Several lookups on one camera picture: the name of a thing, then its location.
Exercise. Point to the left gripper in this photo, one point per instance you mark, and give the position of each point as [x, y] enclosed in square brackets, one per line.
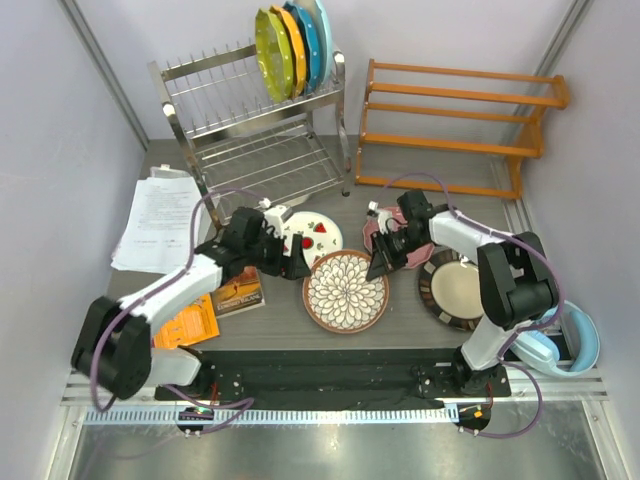
[291, 267]

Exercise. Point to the white strawberry plate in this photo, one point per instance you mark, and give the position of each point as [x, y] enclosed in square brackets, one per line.
[321, 236]

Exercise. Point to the green plate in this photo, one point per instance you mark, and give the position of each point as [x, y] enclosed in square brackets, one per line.
[273, 53]

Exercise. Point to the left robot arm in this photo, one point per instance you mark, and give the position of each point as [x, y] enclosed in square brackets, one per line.
[115, 350]

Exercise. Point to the light blue headphones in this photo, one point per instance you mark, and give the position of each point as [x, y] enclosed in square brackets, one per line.
[539, 352]

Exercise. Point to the dark rimmed cream plate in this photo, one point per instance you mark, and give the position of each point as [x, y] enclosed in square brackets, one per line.
[449, 288]

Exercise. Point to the pink dotted plate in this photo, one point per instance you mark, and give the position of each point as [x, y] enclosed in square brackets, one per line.
[420, 249]

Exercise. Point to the blue dotted plate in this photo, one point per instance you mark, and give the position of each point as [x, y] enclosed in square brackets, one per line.
[310, 37]

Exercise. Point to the dark paperback book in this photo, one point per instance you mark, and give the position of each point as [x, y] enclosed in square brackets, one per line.
[243, 292]

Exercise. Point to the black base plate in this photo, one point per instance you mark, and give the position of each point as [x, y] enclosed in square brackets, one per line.
[336, 380]

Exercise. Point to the light blue plate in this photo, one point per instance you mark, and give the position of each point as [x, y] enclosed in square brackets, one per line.
[319, 15]

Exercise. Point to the orange wooden shelf rack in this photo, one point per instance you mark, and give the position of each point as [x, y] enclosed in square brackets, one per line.
[469, 113]

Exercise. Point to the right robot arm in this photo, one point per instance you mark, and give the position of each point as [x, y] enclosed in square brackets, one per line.
[517, 285]

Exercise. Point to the brown floral pattern plate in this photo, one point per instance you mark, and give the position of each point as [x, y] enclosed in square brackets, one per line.
[339, 298]

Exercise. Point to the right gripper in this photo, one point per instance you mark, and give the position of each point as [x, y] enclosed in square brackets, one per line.
[379, 266]

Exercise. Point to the stack of white papers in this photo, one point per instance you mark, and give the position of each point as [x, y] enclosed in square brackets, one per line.
[156, 237]

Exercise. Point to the orange booklet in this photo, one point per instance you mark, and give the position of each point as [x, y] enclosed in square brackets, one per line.
[194, 324]

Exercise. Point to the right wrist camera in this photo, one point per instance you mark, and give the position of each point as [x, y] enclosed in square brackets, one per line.
[383, 216]

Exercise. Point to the steel dish rack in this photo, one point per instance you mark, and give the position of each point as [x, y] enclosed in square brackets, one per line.
[233, 136]

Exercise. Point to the orange plate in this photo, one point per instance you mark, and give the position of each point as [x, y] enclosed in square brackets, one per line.
[298, 54]

